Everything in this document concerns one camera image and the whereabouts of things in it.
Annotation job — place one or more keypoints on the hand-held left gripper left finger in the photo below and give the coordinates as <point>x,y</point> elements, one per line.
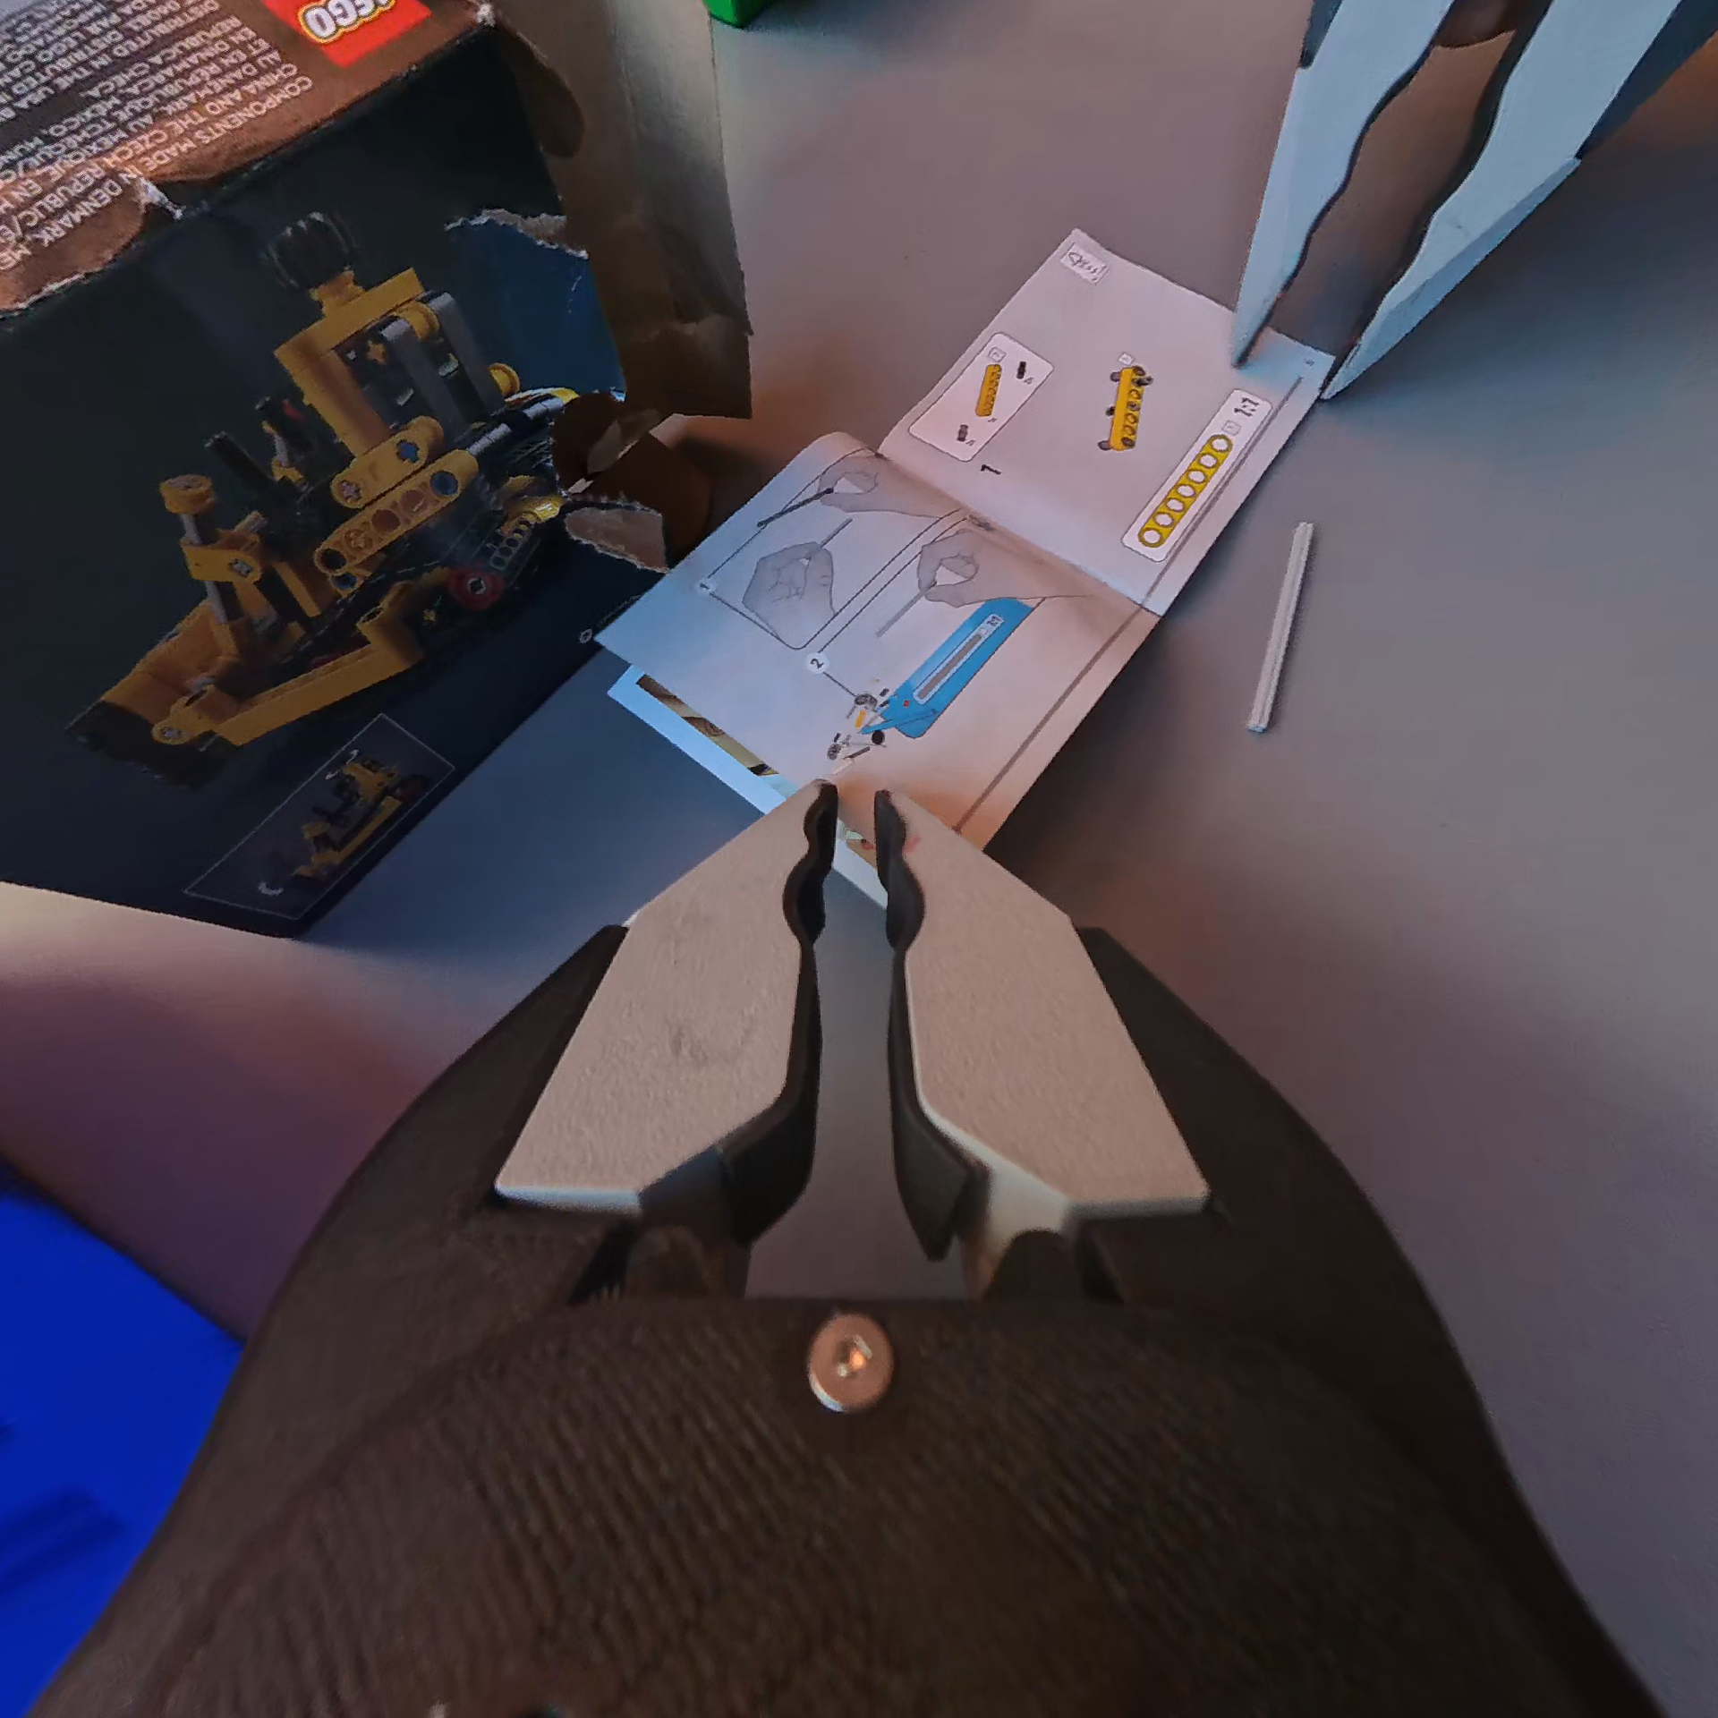
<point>673,1060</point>

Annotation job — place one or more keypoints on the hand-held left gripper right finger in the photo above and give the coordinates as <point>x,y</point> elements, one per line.
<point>1034,1060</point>

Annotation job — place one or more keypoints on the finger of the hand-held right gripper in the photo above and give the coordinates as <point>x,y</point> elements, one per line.
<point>1335,109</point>
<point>1543,121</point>

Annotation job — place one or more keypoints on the lego instruction booklet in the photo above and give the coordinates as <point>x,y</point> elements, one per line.
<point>1047,390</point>

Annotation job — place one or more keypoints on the grey lego axle rod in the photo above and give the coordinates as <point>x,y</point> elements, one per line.
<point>1281,627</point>

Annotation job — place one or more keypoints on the torn dark lego box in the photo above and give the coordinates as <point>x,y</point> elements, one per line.
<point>268,536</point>

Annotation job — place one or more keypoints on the green block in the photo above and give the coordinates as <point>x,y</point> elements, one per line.
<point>742,11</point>

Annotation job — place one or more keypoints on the blue cloth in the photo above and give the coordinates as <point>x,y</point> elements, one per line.
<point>79,1410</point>

